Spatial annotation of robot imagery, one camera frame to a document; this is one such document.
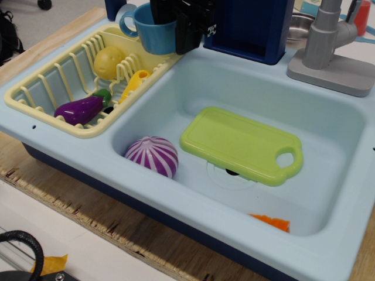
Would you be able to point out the red plastic cup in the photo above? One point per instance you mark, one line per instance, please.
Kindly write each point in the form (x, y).
(362, 17)

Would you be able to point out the orange toy carrot piece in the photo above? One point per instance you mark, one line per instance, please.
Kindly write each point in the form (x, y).
(283, 225)

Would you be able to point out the yellow toy utensil handle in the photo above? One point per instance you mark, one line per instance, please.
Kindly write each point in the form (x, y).
(135, 81)

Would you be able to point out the blue plastic utensil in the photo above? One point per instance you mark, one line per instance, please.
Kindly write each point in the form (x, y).
(362, 39)

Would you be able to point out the grey toy faucet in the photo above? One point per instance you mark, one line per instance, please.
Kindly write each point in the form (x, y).
(317, 63)

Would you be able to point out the purple toy eggplant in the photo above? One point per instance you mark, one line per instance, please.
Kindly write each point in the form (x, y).
(84, 110)

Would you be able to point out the yellow toy potato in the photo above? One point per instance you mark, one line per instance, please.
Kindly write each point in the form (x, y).
(106, 61)

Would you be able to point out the metal bowl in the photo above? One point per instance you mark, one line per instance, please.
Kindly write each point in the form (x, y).
(300, 26)

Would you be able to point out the black backpack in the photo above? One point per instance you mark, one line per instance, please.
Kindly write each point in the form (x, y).
(10, 43)

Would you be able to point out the orange tape piece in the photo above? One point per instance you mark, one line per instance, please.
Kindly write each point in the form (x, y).
(53, 264)

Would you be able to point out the black chair wheel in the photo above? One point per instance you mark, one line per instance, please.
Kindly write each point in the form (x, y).
(44, 4)

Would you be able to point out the cream plastic drying rack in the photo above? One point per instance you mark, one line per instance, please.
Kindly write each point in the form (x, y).
(70, 76)

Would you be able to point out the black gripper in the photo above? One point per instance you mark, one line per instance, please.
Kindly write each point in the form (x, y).
(193, 19)

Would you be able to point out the green plastic cutting board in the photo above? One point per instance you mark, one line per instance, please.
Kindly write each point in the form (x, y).
(252, 149)

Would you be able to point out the purple striped toy onion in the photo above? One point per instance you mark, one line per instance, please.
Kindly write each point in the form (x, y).
(154, 153)

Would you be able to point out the dark blue plastic box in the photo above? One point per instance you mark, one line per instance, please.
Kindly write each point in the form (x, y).
(253, 30)

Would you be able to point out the light blue toy sink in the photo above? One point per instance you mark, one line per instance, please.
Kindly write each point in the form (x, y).
(328, 203)

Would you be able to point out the blue plastic cup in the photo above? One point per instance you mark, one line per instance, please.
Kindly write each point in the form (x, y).
(157, 39)

